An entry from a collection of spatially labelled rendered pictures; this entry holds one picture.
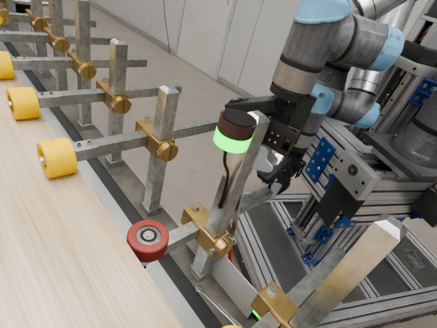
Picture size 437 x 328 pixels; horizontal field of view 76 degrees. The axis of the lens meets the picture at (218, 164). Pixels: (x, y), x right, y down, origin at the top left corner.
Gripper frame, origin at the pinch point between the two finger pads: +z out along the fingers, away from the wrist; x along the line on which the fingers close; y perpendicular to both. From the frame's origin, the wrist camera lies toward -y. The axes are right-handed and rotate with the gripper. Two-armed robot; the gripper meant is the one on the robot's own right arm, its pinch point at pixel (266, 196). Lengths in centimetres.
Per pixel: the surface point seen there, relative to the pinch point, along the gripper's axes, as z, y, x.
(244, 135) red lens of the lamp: -34.2, -31.5, -6.8
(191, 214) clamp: -5.3, -28.3, 2.5
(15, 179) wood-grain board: -9, -57, 26
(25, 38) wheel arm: -13, -37, 99
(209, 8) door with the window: 6, 216, 285
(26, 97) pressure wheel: -16, -49, 47
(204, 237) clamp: -3.9, -28.9, -3.6
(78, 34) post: -24, -28, 70
